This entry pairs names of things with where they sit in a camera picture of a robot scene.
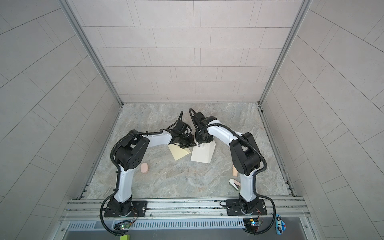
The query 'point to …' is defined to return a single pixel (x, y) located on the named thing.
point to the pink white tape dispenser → (234, 184)
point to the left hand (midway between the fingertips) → (200, 142)
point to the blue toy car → (280, 225)
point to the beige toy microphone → (235, 172)
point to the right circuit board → (251, 224)
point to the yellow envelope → (178, 152)
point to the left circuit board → (123, 225)
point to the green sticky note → (126, 237)
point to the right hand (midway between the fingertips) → (200, 141)
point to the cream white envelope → (203, 152)
